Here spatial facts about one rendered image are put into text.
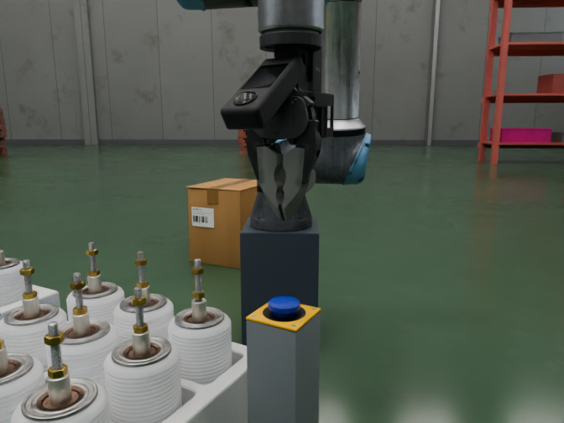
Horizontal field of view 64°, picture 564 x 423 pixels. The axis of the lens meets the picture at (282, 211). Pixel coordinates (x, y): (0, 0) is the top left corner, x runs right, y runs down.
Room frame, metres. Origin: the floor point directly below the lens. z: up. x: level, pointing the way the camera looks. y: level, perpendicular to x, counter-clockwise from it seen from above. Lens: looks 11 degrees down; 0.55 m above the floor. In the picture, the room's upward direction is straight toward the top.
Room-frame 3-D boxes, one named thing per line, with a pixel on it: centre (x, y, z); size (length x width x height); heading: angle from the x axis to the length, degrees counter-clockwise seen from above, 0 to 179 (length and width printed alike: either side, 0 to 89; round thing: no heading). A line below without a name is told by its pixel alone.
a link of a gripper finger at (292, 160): (0.54, -0.03, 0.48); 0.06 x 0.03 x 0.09; 152
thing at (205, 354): (0.65, 0.13, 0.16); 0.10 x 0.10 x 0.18
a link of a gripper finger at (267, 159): (0.56, 0.00, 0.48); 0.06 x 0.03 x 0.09; 152
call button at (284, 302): (0.53, 0.00, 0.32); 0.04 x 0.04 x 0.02
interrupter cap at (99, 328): (0.60, 0.29, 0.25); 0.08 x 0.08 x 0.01
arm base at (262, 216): (1.08, 0.00, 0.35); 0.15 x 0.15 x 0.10
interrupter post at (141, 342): (0.55, 0.18, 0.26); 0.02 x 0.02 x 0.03
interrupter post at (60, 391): (0.44, 0.24, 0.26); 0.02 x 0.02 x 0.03
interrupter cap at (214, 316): (0.65, 0.13, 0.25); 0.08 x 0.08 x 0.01
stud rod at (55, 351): (0.44, 0.24, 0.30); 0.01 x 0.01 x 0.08
